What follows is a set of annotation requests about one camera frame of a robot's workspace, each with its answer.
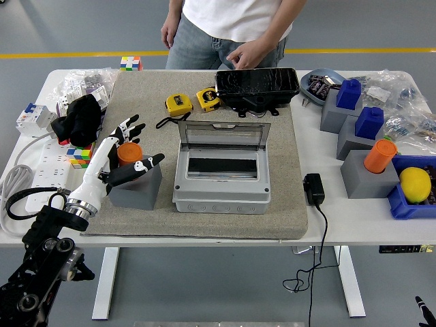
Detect person's left hand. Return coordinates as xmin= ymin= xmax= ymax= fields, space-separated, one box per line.
xmin=225 ymin=36 xmax=273 ymax=71

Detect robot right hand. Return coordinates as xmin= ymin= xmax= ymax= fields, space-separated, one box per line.
xmin=414 ymin=295 xmax=436 ymax=327

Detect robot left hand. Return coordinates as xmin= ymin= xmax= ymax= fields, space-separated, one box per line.
xmin=67 ymin=114 xmax=166 ymax=209

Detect person's right hand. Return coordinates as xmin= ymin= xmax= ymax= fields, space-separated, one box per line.
xmin=160 ymin=16 xmax=180 ymax=50

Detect orange cylinder battery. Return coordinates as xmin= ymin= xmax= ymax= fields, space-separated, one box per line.
xmin=363 ymin=138 xmax=399 ymax=174
xmin=116 ymin=142 xmax=144 ymax=181

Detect grey electrical box clear lid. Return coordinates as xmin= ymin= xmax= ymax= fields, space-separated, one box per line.
xmin=172 ymin=119 xmax=272 ymax=215

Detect colourful puzzle cube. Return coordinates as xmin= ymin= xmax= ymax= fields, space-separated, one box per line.
xmin=119 ymin=56 xmax=143 ymax=72
xmin=66 ymin=142 xmax=96 ymax=170

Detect black plastic tray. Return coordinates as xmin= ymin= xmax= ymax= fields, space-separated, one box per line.
xmin=214 ymin=67 xmax=301 ymax=119

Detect white power strip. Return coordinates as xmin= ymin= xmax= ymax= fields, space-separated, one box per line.
xmin=25 ymin=138 xmax=74 ymax=215

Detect black cloth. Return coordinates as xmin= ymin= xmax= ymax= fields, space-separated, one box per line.
xmin=50 ymin=94 xmax=103 ymax=148

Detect grey cube holder round hole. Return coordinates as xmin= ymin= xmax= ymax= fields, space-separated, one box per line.
xmin=107 ymin=155 xmax=163 ymax=211
xmin=340 ymin=149 xmax=400 ymax=200

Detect blue-grey bowl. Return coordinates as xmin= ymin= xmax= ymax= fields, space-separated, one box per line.
xmin=299 ymin=67 xmax=347 ymax=107

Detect clear bag purple label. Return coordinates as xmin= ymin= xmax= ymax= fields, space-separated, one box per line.
xmin=83 ymin=67 xmax=120 ymax=112

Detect black table control panel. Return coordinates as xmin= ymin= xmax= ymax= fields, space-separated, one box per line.
xmin=378 ymin=244 xmax=436 ymax=255

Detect grey-brown mat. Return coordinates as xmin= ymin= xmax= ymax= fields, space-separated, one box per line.
xmin=74 ymin=69 xmax=309 ymax=240

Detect dark snack packets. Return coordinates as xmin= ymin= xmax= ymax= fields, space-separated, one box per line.
xmin=307 ymin=74 xmax=332 ymax=97

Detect white circuit breaker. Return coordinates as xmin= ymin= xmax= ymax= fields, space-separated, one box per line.
xmin=16 ymin=102 xmax=58 ymax=138

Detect clear bag white parts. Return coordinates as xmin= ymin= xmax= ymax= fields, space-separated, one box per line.
xmin=47 ymin=69 xmax=86 ymax=110

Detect white table leg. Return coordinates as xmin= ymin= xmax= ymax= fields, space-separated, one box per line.
xmin=91 ymin=247 xmax=120 ymax=321
xmin=333 ymin=245 xmax=367 ymax=318

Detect blue block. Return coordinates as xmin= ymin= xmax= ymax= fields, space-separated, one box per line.
xmin=354 ymin=106 xmax=385 ymax=140
xmin=336 ymin=78 xmax=362 ymax=110

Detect blue plastic bin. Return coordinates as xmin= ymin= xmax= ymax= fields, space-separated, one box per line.
xmin=386 ymin=155 xmax=436 ymax=221

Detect yellow lemon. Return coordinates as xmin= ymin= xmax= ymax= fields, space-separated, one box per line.
xmin=399 ymin=166 xmax=433 ymax=204

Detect black power adapter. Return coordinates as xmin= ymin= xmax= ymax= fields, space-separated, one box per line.
xmin=302 ymin=172 xmax=326 ymax=206

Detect clear bags of parts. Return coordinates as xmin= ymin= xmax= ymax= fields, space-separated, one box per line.
xmin=347 ymin=69 xmax=436 ymax=154

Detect yellow tape measure black strap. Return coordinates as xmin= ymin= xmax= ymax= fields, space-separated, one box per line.
xmin=155 ymin=93 xmax=194 ymax=129

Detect white power cable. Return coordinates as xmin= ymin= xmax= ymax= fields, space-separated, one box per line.
xmin=0 ymin=131 xmax=57 ymax=238

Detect black adapter cord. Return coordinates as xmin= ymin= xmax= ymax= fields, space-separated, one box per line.
xmin=281 ymin=202 xmax=330 ymax=327

